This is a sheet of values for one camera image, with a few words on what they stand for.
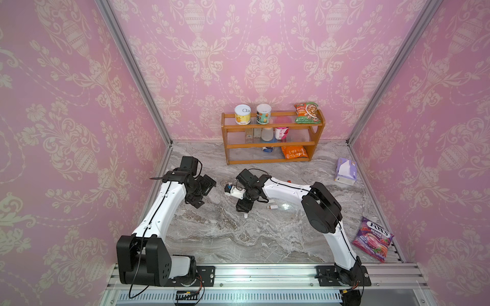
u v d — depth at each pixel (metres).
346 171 1.00
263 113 0.85
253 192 0.70
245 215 0.90
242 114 0.86
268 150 1.12
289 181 1.03
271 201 0.94
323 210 0.54
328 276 0.73
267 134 0.99
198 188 0.70
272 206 0.93
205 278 0.74
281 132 0.97
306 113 0.87
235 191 0.84
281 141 1.00
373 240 0.80
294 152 1.10
